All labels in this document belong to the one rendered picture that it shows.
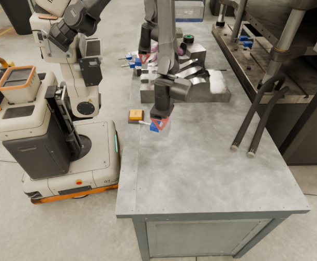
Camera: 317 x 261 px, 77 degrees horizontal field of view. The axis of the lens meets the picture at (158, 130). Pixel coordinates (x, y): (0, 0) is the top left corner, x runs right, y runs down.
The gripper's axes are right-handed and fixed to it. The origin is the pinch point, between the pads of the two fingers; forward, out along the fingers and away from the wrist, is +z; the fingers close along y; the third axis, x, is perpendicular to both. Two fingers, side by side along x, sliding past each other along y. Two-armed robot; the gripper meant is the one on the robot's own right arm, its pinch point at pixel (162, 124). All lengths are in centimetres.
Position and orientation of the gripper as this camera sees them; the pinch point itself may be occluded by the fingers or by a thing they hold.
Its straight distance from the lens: 80.1
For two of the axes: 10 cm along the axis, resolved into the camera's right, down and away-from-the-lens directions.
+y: 3.3, -6.7, 6.6
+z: 0.1, 7.1, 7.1
